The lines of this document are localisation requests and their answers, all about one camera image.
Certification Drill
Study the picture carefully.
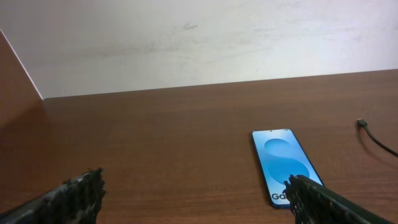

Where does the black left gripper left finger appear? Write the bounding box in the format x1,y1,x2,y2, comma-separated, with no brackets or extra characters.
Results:
1,168,106,224

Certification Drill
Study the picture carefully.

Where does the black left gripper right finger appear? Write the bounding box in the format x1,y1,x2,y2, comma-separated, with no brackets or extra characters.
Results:
284,175,391,224

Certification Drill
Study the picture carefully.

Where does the black USB charger cable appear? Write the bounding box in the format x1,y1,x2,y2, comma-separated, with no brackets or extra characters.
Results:
356,118,398,158

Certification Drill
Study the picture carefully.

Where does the blue Samsung Galaxy smartphone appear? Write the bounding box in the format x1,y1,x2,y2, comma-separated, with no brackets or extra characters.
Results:
251,129,323,208

